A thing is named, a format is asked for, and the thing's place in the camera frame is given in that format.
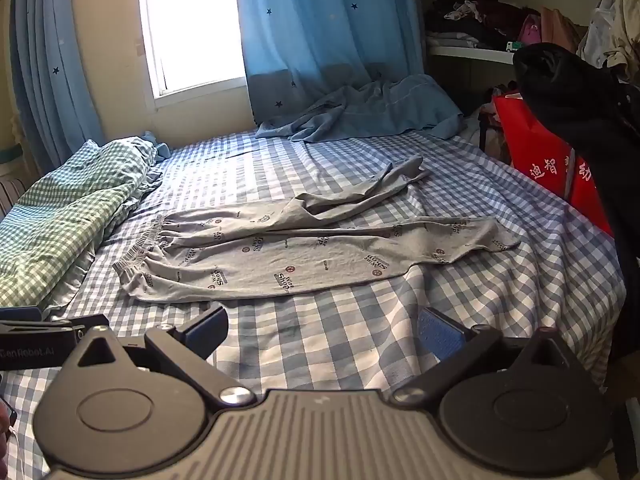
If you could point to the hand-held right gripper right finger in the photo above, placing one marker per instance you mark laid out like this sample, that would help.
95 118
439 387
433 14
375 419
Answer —
436 332

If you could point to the plain blue blanket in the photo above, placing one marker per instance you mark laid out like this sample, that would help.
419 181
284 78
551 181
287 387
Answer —
380 105

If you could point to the green checked quilt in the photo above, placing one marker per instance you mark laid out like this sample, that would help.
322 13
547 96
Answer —
65 220

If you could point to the blue star curtain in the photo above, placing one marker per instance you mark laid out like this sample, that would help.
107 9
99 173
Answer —
310 20
50 60

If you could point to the pile of dark clothes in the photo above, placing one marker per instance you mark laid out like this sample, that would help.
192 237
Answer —
480 15

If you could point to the window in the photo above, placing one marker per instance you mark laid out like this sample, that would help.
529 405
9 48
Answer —
190 20

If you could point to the pink bag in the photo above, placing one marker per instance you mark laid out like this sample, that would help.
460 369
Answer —
530 32

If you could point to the black jacket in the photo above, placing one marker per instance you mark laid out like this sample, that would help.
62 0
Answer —
575 105

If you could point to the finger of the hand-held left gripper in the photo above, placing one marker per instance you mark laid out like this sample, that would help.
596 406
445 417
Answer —
55 325

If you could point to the red printed bag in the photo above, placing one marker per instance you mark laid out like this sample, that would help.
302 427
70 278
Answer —
530 135

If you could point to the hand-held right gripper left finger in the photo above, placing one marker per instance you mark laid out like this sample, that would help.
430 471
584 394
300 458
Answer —
207 327

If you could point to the grey printed pants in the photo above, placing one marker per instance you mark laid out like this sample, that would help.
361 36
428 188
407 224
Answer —
300 260

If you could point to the blue checked bed sheet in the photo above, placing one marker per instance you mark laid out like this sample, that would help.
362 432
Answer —
350 330

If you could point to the white shelf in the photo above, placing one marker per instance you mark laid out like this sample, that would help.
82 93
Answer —
465 52

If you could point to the beige hanging garment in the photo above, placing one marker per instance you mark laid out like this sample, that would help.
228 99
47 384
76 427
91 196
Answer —
610 25

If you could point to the brown bag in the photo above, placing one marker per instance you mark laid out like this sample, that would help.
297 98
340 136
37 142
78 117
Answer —
557 27

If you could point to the small green white toy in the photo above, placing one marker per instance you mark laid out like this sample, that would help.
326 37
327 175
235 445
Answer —
513 46

